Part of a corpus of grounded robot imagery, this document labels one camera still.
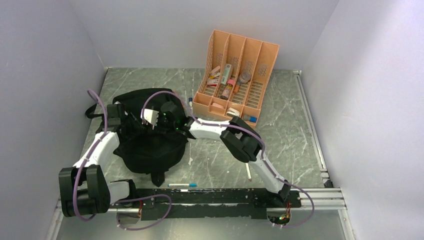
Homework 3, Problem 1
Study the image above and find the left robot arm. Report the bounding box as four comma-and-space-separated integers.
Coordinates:
58, 102, 139, 218

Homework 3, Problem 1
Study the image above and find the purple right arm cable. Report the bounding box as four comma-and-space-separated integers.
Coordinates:
140, 90, 316, 229

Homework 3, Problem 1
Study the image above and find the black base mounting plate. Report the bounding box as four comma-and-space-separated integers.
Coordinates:
109, 188, 302, 221

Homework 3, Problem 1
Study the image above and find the brown bottle pink cap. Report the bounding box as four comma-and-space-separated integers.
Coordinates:
219, 78, 236, 100

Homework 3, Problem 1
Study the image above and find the green white box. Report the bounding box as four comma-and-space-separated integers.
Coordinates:
220, 63, 233, 85

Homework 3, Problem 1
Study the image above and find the brown white marker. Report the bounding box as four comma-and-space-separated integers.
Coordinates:
245, 163, 253, 182

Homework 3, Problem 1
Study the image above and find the white stapler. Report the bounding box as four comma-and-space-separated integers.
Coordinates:
225, 107, 241, 118

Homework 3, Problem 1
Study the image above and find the blue white pen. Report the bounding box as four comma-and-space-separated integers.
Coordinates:
167, 183, 197, 188

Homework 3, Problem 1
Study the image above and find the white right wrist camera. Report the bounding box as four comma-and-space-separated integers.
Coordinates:
140, 109, 159, 129

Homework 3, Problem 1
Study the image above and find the blue capped small item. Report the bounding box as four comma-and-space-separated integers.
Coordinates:
242, 114, 257, 123

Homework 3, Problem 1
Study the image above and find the orange glue stick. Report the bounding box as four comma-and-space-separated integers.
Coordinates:
233, 81, 240, 93

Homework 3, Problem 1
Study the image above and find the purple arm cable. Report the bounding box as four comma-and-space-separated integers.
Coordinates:
140, 90, 316, 229
72, 89, 173, 232

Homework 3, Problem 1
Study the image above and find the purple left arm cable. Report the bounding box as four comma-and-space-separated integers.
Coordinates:
72, 89, 173, 232

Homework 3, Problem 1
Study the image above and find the grey round jar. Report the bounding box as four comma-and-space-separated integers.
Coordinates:
238, 71, 252, 84

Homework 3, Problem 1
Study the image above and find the black student backpack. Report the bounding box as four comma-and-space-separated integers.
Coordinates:
84, 88, 190, 188

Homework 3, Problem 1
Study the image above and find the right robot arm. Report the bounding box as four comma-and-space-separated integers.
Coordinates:
158, 101, 291, 207

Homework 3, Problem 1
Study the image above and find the pink eraser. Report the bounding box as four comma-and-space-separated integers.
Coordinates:
209, 65, 221, 76

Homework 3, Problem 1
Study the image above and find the orange plastic desk organizer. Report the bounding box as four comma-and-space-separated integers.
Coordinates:
192, 30, 280, 128

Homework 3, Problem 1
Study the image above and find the pink white small box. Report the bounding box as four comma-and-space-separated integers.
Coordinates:
206, 78, 220, 87

